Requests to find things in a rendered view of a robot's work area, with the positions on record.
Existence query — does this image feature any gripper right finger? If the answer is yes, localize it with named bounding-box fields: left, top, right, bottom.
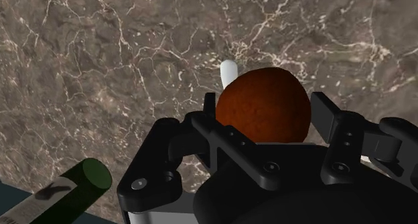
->
left=309, top=91, right=418, bottom=189

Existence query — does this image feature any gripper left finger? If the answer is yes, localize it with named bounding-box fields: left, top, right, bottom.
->
left=116, top=92, right=282, bottom=214

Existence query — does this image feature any dark green labelled bottle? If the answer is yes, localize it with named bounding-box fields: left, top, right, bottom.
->
left=0, top=157, right=113, bottom=224

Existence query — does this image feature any orange-brown ball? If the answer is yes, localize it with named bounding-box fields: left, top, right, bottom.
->
left=215, top=66, right=311, bottom=144

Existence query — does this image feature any white rounded stick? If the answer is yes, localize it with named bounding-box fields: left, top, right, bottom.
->
left=220, top=60, right=239, bottom=89

